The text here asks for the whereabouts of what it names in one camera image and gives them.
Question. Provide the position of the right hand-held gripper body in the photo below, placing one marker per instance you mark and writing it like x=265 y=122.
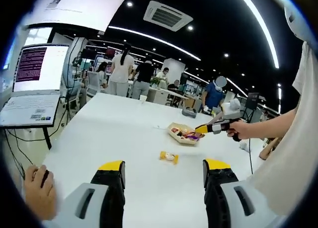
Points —
x=232 y=111

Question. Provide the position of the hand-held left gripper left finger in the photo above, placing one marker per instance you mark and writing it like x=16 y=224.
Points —
x=106 y=200

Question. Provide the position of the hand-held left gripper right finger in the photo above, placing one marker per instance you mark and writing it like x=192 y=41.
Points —
x=221 y=200

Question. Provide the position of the beige hexagonal container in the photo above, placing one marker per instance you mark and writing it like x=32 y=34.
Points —
x=185 y=142

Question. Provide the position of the dark red food bar packet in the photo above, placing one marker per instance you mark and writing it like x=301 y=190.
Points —
x=179 y=135

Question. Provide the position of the yellow cake food packet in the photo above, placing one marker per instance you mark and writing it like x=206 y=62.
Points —
x=169 y=157

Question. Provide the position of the person's right hand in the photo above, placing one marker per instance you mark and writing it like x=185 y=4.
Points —
x=241 y=129

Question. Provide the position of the black screen on tripod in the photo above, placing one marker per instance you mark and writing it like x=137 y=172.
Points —
x=252 y=100

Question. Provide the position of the white office desk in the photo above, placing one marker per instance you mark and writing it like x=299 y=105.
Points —
x=159 y=96

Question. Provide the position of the green potted plant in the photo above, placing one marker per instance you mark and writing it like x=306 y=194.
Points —
x=155 y=82

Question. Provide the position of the white paper cup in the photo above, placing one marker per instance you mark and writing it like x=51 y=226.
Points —
x=143 y=99

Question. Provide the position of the operator in white shirt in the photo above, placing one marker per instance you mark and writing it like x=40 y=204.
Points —
x=293 y=151

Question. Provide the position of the black laptop stand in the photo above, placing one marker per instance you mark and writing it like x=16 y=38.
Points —
x=47 y=138

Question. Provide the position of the curved ceiling light strip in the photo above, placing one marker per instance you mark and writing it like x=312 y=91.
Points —
x=261 y=23
x=149 y=36

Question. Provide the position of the white worn headset device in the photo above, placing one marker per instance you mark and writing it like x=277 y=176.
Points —
x=295 y=26

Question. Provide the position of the white laptop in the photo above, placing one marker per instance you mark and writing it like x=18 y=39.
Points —
x=37 y=108

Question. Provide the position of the ceiling air conditioner vent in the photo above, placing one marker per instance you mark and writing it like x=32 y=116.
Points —
x=167 y=15

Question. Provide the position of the white office chair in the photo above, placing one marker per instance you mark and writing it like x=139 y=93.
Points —
x=93 y=82

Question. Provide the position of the large display screen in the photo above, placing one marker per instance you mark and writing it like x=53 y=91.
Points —
x=87 y=4

